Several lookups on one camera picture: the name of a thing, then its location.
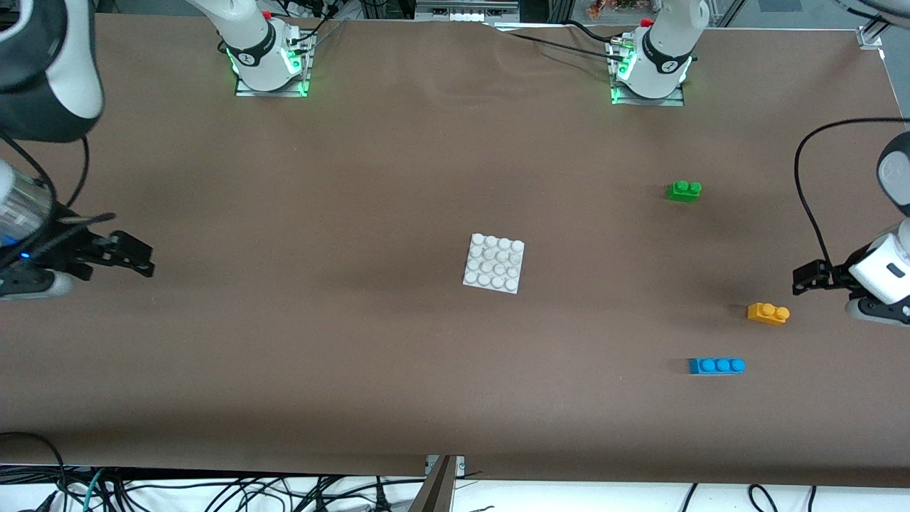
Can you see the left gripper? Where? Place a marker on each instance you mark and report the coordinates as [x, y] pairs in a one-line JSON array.
[[837, 275]]

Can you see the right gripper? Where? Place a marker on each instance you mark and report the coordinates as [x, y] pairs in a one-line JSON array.
[[73, 247]]

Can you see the yellow two-stud block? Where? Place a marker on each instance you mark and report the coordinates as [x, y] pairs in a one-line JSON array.
[[768, 313]]

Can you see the white studded base plate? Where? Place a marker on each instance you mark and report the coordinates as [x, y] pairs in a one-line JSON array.
[[494, 264]]

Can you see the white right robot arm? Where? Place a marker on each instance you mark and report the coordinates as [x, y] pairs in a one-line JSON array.
[[249, 50]]

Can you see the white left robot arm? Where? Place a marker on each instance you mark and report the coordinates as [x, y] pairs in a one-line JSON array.
[[661, 57]]

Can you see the blue three-stud block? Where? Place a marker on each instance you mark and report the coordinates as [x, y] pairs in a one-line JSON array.
[[716, 365]]

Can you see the green two-stud block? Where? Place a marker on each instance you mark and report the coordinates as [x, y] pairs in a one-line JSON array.
[[685, 190]]

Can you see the brown table cover sheet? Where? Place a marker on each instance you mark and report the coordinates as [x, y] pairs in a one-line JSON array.
[[426, 370]]

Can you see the orange background item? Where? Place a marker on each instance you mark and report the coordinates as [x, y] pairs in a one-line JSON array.
[[611, 7]]

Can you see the white power strip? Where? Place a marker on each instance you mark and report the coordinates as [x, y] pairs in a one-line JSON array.
[[466, 11]]

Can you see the aluminium frame profile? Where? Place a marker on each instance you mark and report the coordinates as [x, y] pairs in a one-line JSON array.
[[871, 37]]

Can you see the aluminium table edge bracket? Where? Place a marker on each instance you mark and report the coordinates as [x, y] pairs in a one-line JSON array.
[[437, 483]]

